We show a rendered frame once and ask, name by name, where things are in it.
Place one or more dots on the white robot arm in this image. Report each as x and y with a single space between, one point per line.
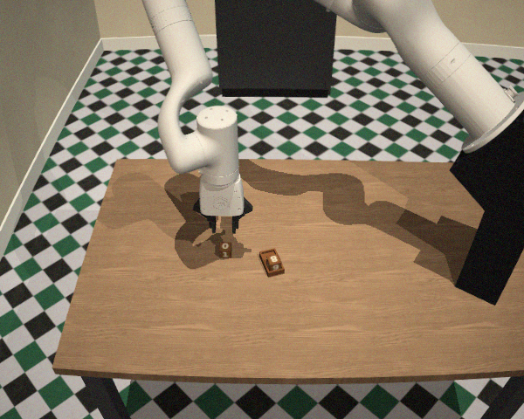
457 79

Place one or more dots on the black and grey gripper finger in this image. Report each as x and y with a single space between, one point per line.
247 208
210 219

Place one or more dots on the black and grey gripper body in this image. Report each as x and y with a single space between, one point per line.
222 200

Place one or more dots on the brown calendar cube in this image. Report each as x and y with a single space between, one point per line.
273 262
225 250

